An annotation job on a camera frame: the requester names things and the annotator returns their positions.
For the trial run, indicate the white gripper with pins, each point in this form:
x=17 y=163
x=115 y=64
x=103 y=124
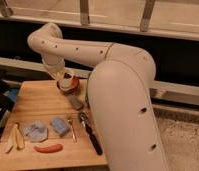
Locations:
x=59 y=72

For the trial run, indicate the crumpled blue grey cloth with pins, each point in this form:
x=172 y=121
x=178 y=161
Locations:
x=36 y=131

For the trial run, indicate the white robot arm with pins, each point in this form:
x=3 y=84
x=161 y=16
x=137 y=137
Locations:
x=118 y=93

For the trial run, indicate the blue object at left edge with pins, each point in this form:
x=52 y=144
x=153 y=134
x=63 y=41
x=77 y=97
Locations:
x=13 y=94

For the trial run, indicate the grey rectangular block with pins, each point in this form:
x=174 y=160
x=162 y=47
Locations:
x=75 y=102

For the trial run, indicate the red brown bowl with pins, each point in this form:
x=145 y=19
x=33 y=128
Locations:
x=68 y=85

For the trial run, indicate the green plastic tray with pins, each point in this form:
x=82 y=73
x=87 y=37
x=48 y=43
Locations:
x=86 y=95

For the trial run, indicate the red sausage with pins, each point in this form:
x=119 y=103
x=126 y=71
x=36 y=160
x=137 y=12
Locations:
x=49 y=149

